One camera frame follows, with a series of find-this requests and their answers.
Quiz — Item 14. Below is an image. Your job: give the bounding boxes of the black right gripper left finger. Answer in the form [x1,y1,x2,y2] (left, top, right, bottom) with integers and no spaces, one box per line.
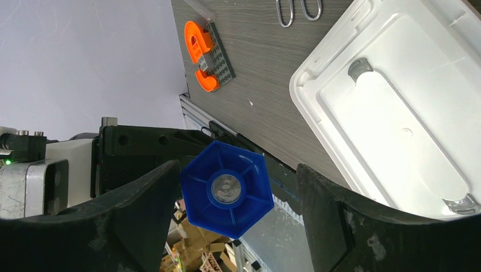
[1,160,180,271]

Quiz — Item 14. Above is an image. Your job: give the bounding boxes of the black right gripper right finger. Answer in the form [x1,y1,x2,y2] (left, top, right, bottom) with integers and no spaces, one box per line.
[296,164,480,271]

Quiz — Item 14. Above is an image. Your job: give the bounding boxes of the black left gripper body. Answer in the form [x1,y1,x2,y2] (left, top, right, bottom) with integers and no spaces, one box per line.
[90,125,213,198]

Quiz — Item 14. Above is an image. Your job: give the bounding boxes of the grey brick plate orange piece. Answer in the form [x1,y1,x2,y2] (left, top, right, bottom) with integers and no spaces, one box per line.
[184,21,235,92]

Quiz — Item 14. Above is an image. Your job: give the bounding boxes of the white plastic bin lid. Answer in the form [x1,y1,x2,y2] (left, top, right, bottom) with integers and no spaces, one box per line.
[289,0,480,220]

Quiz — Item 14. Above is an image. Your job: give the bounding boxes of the metal crucible tongs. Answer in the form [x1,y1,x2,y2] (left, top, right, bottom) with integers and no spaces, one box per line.
[275,0,324,28]

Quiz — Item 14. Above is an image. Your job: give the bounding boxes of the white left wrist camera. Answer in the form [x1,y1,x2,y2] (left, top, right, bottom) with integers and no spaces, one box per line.
[1,126,98,219]

